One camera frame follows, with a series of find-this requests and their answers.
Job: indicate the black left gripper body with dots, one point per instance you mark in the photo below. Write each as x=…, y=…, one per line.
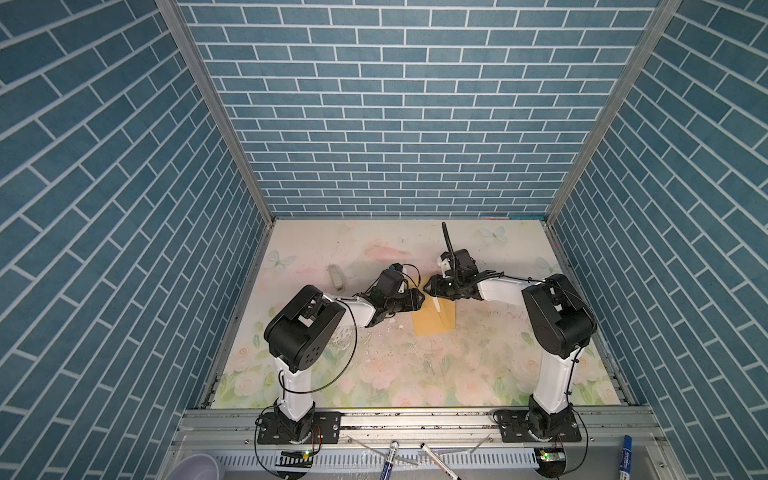
x=404, y=302

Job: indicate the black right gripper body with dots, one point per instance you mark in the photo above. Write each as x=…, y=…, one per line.
x=448, y=287

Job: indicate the brown kraft envelope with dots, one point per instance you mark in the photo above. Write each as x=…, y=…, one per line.
x=428, y=321

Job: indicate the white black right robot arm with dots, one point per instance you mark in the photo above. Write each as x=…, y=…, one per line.
x=561, y=322

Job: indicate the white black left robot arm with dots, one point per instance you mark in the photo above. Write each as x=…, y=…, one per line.
x=299, y=333

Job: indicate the grey stapler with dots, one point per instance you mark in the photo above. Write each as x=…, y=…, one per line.
x=337, y=277

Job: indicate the black marker pen middle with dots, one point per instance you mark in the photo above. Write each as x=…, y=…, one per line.
x=439, y=462

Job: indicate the blue marker pen left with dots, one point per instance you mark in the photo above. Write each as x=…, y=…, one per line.
x=389, y=461

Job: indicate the blue marker pen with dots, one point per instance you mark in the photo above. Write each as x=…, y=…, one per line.
x=389, y=461
x=625, y=465

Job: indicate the left circuit board green led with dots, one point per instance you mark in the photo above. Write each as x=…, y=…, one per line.
x=293, y=465

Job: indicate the circuit board green led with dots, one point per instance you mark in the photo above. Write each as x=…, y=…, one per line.
x=293, y=465
x=551, y=463

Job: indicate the right circuit board green led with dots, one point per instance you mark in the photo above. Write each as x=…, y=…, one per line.
x=551, y=463

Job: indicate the blue marker pen right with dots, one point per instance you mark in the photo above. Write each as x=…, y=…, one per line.
x=625, y=465

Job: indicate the white cup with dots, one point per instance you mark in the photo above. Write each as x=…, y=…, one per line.
x=198, y=466

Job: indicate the metal corner post right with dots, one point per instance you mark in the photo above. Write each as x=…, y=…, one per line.
x=657, y=24

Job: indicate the metal corner post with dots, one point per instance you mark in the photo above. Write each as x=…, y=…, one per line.
x=181, y=33
x=657, y=24

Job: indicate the metal corner post left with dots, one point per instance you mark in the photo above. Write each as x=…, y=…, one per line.
x=181, y=33

